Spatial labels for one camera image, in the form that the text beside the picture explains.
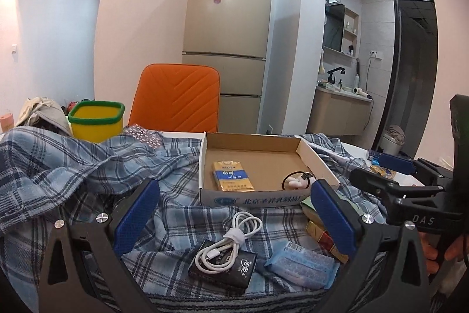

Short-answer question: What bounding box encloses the green leather snap pouch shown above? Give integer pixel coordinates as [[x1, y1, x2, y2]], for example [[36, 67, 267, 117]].
[[300, 197, 324, 227]]

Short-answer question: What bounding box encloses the white usb cable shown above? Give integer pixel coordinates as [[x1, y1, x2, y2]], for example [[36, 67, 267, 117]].
[[194, 210, 264, 275]]

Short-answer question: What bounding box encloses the yellow blue cigarette pack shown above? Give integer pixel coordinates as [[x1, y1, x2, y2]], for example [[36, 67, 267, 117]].
[[213, 160, 254, 192]]

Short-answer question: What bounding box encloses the right hand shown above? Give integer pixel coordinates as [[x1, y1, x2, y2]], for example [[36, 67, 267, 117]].
[[417, 231, 469, 275]]

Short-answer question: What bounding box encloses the yellow cigarette pack on table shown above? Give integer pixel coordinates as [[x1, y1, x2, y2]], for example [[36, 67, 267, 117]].
[[370, 165, 396, 180]]

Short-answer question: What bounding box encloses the red gold cigarette pack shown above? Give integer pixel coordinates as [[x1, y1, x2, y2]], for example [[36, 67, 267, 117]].
[[306, 221, 349, 264]]

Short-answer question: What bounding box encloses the bathroom trash bin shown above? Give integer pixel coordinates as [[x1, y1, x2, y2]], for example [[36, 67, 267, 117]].
[[378, 125, 406, 156]]

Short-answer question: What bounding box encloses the blue tissue packet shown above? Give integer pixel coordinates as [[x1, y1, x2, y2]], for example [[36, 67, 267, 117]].
[[265, 241, 340, 290]]

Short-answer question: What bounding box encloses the patterned fabric pouch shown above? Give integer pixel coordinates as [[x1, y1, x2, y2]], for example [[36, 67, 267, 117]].
[[123, 124, 164, 148]]

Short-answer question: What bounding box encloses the bathroom vanity cabinet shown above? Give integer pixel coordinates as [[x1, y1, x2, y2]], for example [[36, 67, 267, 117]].
[[306, 87, 372, 137]]

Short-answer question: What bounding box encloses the white hair dryer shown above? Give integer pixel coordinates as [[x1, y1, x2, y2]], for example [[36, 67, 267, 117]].
[[353, 87, 373, 99]]

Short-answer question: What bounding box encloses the blue plaid shirt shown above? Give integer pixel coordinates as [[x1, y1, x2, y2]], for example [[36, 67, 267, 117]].
[[0, 125, 390, 310]]

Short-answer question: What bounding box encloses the black cigarette box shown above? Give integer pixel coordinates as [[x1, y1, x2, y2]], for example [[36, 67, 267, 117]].
[[188, 238, 259, 296]]

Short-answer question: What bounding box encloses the yellow bin green rim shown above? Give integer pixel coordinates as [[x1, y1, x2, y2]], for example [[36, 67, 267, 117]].
[[68, 101, 125, 143]]

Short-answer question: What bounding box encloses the open cardboard box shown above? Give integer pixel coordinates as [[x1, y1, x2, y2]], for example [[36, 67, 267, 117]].
[[199, 133, 339, 209]]

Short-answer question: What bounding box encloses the black faucet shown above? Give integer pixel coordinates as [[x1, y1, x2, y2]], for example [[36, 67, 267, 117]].
[[327, 67, 346, 84]]

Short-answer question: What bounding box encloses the orange chair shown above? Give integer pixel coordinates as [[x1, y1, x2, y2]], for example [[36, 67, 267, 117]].
[[129, 64, 220, 133]]

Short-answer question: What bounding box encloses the mirror cabinet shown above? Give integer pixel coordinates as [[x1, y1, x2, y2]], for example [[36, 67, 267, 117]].
[[323, 0, 359, 57]]

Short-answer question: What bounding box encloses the beige bag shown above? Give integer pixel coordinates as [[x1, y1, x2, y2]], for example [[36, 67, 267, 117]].
[[15, 97, 73, 137]]

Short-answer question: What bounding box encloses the beige refrigerator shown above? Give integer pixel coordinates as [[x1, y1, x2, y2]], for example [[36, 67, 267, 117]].
[[182, 0, 271, 133]]

